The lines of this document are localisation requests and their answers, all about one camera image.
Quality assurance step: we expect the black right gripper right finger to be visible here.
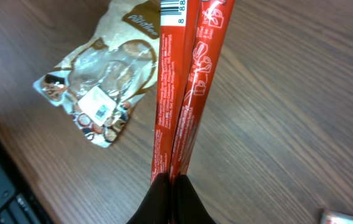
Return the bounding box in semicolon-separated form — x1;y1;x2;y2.
172;175;216;224

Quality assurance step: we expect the orange Kleenex tissue pack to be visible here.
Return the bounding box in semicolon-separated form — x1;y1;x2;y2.
319;210;353;224

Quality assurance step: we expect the red stick sachet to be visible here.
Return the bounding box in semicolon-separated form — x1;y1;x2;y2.
151;0;235;180

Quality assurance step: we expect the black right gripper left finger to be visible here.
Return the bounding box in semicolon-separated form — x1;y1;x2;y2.
127;173;170;224

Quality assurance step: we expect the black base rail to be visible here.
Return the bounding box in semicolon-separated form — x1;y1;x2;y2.
0;141;53;224

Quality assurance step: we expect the beige Pantree snack pouch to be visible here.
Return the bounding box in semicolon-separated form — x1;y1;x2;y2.
33;0;160;147

